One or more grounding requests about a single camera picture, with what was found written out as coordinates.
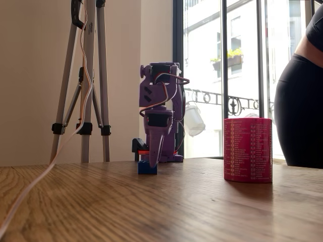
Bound blue toy brick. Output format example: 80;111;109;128
137;160;159;175

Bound red printed cup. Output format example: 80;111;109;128
223;117;273;184

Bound black clamp with orange lever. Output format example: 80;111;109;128
131;138;150;162

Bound white hanging bucket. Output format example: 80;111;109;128
185;100;206;138

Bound black ornate balcony railing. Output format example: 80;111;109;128
183;87;277;119

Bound flower box with yellow flowers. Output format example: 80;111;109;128
209;47;244;72

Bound person body in black clothes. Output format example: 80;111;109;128
274;5;323;169

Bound robot arm servo wires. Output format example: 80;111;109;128
139;72;190;154

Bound dark window frame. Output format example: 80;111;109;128
173;0;316;160

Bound grey camera tripod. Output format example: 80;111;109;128
49;0;112;163

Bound white and orange cable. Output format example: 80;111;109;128
0;0;93;236

